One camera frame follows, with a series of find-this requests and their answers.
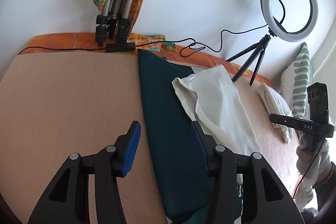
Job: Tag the teal and cream printed t-shirt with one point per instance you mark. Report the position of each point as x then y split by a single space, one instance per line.
168 121

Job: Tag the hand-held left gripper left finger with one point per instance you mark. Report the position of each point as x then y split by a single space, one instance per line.
132 145

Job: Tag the person's right hand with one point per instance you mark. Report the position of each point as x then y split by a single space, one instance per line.
305 161

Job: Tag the small black tripod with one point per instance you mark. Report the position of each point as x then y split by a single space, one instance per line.
258 53

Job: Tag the orange floral tablecloth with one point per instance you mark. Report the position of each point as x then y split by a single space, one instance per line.
52 40

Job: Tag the green striped white pillow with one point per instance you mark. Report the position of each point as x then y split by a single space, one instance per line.
299 74

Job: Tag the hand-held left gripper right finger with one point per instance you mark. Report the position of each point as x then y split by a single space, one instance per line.
200 141

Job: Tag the folded white shirt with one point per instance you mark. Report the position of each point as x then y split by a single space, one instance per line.
273 100

